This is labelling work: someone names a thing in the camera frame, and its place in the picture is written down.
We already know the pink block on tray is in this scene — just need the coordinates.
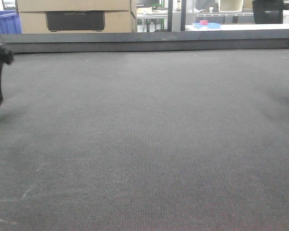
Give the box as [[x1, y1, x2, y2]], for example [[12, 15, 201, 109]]
[[199, 20, 208, 26]]

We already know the dark conveyor belt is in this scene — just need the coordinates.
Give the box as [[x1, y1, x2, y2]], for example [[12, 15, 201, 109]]
[[0, 49, 289, 231]]

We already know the white plastic bin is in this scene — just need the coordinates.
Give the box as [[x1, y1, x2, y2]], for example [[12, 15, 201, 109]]
[[218, 0, 244, 12]]

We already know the blue crate beside box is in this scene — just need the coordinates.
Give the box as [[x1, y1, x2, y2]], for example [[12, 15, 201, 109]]
[[0, 10, 22, 34]]

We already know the large cardboard box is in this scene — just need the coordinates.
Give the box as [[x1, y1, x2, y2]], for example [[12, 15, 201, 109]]
[[17, 0, 137, 34]]

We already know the flat blue tray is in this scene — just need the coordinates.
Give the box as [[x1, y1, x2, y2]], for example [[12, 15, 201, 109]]
[[193, 23, 222, 29]]

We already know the black office chair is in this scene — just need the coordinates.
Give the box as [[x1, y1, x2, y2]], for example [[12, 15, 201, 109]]
[[252, 0, 284, 24]]

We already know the white table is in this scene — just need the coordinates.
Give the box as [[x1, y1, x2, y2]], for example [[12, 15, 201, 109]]
[[185, 24, 289, 31]]

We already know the black vertical post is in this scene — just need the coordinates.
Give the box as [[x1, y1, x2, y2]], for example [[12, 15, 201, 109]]
[[167, 0, 173, 32]]

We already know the conveyor side rail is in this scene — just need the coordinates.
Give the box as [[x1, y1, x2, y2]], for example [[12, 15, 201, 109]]
[[0, 29, 289, 53]]

